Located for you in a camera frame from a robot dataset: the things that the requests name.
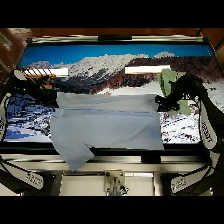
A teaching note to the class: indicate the light blue T-shirt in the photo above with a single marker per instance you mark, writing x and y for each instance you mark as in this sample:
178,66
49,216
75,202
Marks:
106,125

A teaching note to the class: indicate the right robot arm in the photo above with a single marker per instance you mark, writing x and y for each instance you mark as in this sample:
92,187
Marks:
208,130

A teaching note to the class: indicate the green garment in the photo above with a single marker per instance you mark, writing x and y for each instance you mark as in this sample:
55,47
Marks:
168,80

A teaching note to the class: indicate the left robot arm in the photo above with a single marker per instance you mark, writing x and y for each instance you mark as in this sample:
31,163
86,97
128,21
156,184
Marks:
20,85

